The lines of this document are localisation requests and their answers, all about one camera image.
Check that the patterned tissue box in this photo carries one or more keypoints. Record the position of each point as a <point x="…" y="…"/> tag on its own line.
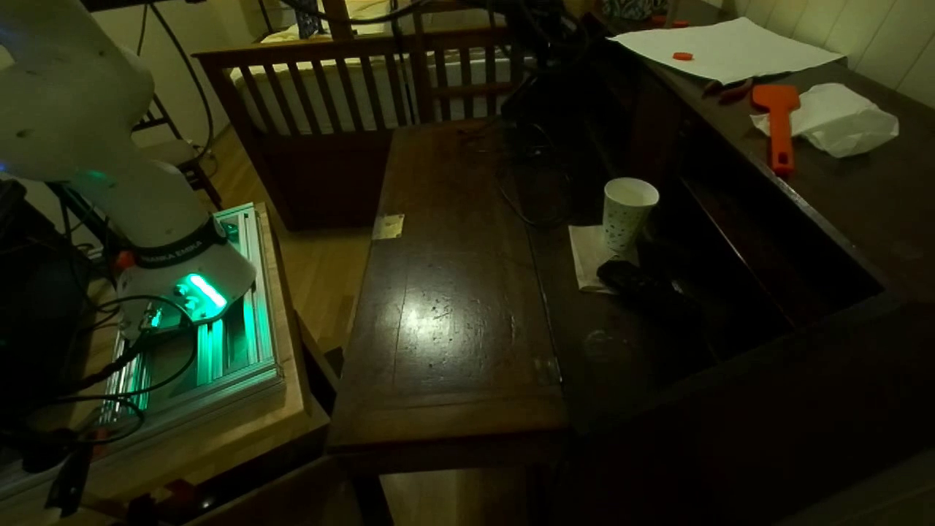
<point x="629" y="8"/>

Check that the small orange cap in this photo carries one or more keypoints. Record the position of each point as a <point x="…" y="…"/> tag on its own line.
<point x="682" y="57"/>

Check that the white paper cup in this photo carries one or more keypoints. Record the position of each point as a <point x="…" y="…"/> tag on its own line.
<point x="629" y="214"/>

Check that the light wooden robot platform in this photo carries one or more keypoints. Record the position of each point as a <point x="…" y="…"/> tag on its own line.
<point x="273" y="412"/>

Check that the black remote control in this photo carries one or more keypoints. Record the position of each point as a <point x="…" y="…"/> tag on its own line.
<point x="638" y="282"/>

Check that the small brass plate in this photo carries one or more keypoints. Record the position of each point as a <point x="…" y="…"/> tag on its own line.
<point x="385" y="225"/>

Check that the green lit robot base box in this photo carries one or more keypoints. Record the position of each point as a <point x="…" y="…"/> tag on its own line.
<point x="236" y="322"/>

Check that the dark wooden secretary desk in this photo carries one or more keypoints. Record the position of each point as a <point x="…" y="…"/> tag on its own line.
<point x="448" y="322"/>

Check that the red pen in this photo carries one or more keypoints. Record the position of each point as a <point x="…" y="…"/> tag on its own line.
<point x="734" y="93"/>

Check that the white paper sheet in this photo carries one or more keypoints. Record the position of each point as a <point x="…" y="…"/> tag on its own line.
<point x="724" y="48"/>

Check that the crumpled white tissue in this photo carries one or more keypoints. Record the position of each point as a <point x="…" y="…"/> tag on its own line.
<point x="843" y="121"/>

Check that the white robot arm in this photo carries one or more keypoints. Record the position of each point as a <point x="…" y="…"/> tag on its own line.
<point x="87" y="106"/>

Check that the white napkin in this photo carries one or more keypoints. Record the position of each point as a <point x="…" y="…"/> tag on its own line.
<point x="584" y="258"/>

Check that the black metal chair frame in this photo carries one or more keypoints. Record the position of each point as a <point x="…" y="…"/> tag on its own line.
<point x="185" y="162"/>

